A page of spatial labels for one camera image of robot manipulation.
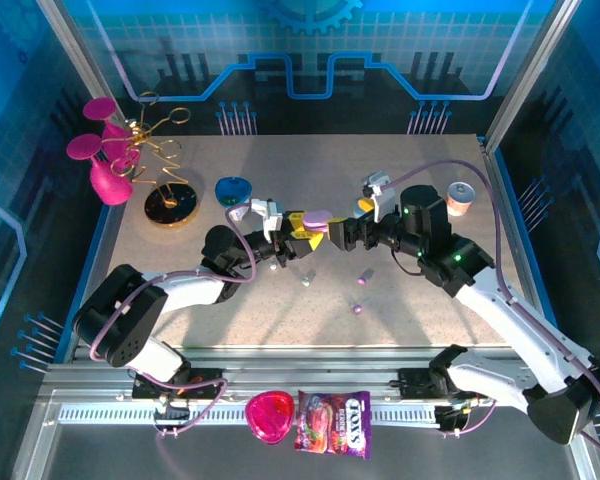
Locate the purple earbud case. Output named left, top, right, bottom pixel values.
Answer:
left=301, top=208, right=334, bottom=232

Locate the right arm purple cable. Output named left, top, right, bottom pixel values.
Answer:
left=384, top=159, right=600, bottom=454

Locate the black wiring connector block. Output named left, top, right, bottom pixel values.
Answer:
left=434, top=404, right=469, bottom=436
left=152, top=402, right=191, bottom=439

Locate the pink heart-shaped plastic bowl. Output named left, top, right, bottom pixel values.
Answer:
left=244, top=390, right=296, bottom=445

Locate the aluminium side frame rail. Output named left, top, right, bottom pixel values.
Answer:
left=479, top=134, right=556, bottom=361

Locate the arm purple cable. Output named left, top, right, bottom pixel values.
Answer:
left=88, top=202, right=259, bottom=439
left=384, top=159, right=600, bottom=454

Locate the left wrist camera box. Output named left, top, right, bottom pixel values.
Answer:
left=229, top=197, right=285, bottom=242

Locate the small pink tin can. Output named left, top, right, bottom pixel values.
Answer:
left=446, top=181, right=476, bottom=217

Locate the white slotted cable duct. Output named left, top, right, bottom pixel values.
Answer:
left=58, top=405, right=449, bottom=425

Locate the purple candy bag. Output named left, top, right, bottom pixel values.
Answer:
left=293, top=389, right=372, bottom=460

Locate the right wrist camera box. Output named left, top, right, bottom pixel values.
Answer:
left=360, top=170, right=397, bottom=224

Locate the blue heart-shaped cup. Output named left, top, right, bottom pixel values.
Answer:
left=214, top=177, right=254, bottom=209

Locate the aluminium frame post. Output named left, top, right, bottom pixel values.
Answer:
left=35, top=0, right=131, bottom=139
left=482, top=0, right=584, bottom=146

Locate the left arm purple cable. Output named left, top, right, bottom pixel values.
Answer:
left=88, top=202, right=259, bottom=439

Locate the magenta wine glass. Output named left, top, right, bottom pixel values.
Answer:
left=66, top=133, right=134, bottom=207
left=83, top=97, right=142, bottom=166

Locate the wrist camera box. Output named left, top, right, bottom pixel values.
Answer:
left=229, top=197, right=285, bottom=242
left=360, top=170, right=397, bottom=224

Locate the gold wire glass rack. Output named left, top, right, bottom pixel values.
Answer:
left=107, top=91, right=201, bottom=230

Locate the aluminium frame beam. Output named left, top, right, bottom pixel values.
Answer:
left=39, top=345, right=581, bottom=407

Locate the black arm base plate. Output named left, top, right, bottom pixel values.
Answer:
left=131, top=367, right=222, bottom=401
left=398, top=367, right=489, bottom=401

